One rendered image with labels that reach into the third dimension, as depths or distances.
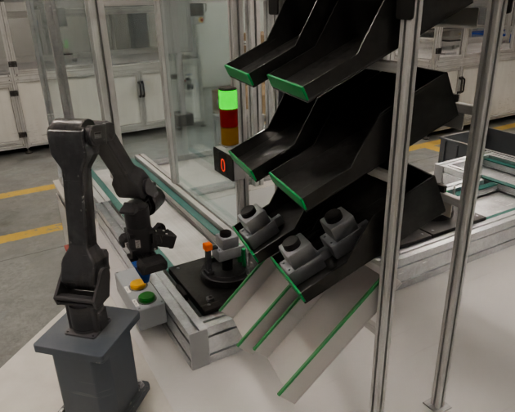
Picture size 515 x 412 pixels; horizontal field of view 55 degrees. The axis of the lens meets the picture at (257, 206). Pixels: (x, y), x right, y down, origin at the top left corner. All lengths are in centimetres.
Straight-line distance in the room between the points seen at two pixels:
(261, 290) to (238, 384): 21
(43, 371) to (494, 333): 108
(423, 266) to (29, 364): 106
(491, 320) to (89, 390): 98
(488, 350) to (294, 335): 53
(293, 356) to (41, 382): 59
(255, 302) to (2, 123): 547
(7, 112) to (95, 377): 546
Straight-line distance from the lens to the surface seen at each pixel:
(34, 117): 637
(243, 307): 111
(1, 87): 627
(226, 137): 138
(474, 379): 124
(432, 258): 154
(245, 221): 93
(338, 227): 83
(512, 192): 212
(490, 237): 173
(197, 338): 115
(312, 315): 98
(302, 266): 83
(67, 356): 100
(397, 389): 117
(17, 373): 132
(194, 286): 128
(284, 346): 100
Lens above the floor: 164
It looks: 23 degrees down
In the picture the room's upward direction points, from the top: 2 degrees counter-clockwise
